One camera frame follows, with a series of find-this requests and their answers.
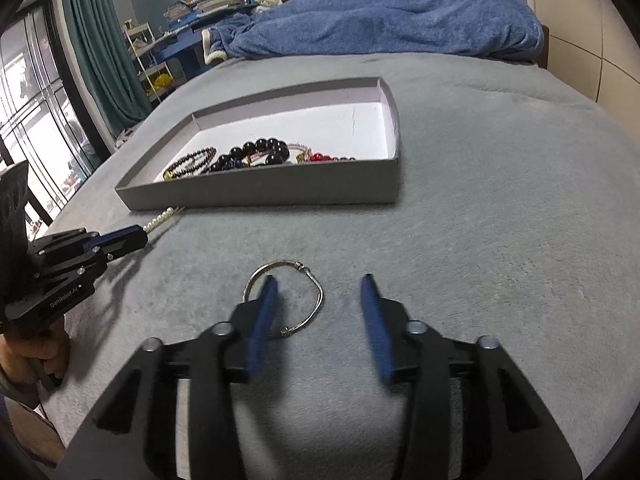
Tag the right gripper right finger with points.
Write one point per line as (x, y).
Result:
(468, 404)

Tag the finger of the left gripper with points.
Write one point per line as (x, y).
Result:
(119, 243)

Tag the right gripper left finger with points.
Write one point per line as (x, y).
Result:
(130, 433)

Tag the silver bangle with clasp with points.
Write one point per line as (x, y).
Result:
(301, 295)

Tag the person left hand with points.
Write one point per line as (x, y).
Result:
(52, 351)

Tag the blue desk shelf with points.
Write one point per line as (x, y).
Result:
(184, 44)

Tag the teal curtain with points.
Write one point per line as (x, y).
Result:
(105, 64)

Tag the grey cardboard tray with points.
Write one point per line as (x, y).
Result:
(332, 142)

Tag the stack of papers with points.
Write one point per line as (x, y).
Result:
(209, 6)

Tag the white plush toy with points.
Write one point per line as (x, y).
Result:
(266, 5)

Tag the beige sliding wardrobe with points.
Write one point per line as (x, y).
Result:
(591, 48)

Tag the blue fleece blanket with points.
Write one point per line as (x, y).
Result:
(503, 29)

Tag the window with black frame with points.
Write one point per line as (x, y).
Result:
(43, 119)

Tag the white wire rack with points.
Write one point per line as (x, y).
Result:
(154, 76)

